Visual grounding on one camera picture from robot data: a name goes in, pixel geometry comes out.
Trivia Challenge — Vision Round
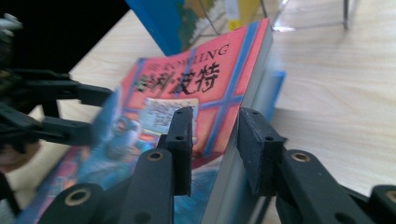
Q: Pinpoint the red book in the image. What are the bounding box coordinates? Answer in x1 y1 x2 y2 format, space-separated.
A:
14 17 287 224

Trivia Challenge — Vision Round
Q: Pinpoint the yellow book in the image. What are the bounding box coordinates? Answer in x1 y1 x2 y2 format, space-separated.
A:
223 0 262 33

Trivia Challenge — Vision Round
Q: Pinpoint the large blue book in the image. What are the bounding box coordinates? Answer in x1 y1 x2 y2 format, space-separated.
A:
125 0 229 58

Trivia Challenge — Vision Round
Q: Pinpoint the clear acrylic book rack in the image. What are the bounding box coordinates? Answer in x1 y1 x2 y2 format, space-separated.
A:
199 0 359 35

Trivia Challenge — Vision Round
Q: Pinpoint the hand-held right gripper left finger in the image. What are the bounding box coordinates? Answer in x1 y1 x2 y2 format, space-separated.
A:
157 105 195 197

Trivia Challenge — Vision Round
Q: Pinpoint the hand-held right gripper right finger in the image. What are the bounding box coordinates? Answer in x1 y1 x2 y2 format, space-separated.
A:
236 106 288 197

